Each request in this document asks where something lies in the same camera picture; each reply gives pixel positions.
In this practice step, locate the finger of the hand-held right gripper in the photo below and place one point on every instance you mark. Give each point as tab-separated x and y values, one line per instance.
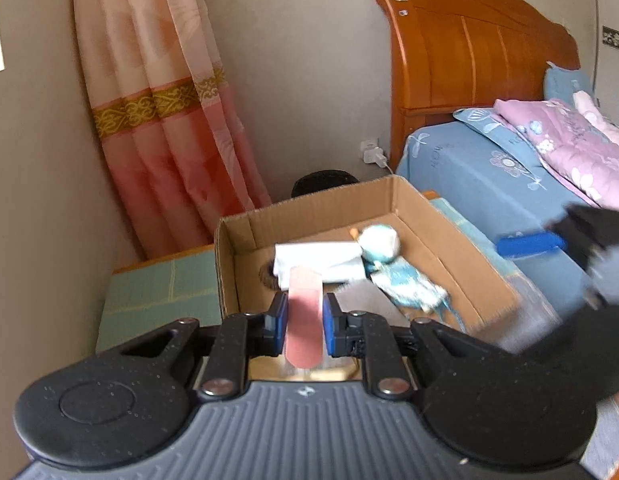
569	350
529	246

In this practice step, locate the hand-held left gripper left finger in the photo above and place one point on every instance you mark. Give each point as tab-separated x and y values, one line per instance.
276	325

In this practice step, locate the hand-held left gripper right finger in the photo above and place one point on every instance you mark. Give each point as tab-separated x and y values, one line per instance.
334	325

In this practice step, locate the pink strip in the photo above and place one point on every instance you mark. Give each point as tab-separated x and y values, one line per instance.
304	320

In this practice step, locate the large grey felt pouch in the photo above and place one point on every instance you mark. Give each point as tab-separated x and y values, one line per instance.
364	305

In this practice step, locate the brown scrunchie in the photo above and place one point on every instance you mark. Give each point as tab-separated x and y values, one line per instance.
267	280

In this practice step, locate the white cloth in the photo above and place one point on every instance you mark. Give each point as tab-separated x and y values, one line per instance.
319	260

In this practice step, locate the blue white sachet with tassel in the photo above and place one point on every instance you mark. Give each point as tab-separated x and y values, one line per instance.
409	285

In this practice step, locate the light blue plush toy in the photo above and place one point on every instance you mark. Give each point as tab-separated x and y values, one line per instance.
382	242

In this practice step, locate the cardboard box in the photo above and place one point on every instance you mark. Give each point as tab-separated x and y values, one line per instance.
429	240

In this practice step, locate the blue floral bedsheet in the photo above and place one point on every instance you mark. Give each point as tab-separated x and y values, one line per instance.
464	175

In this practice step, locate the pink floral quilt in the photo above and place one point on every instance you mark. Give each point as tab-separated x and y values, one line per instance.
564	145

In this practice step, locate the blue floral pillow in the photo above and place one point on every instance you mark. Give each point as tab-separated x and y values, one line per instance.
494	135

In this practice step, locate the pale pink cloth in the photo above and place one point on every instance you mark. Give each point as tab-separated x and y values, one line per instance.
597	112

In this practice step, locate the black round object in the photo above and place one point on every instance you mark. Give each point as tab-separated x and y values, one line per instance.
324	182

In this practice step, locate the plain blue pillow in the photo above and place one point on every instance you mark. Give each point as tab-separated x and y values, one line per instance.
564	85

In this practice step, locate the white charger plug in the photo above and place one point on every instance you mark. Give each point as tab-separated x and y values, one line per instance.
374	156

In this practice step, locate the wooden bed headboard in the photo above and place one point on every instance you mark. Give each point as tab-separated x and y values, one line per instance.
464	50

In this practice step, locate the pink patterned curtain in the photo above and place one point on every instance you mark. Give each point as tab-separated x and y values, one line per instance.
159	110

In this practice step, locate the white wall socket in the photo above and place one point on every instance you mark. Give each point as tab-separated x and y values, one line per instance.
371	144

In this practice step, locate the black patterned wall sticker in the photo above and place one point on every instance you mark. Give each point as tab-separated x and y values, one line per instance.
617	37

